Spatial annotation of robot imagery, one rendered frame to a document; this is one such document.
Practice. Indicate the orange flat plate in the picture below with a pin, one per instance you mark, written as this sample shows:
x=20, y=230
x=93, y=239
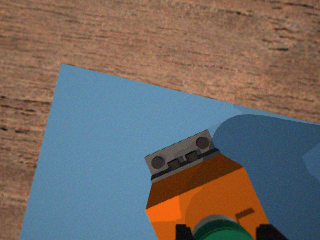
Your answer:
x=218, y=185

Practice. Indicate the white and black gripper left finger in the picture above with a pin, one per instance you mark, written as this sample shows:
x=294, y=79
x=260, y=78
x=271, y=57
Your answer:
x=182, y=232

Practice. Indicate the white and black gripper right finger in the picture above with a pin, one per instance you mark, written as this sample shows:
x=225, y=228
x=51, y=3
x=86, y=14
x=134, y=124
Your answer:
x=268, y=232

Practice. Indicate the green round disc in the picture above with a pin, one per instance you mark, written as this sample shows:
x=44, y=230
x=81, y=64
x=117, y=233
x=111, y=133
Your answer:
x=222, y=230

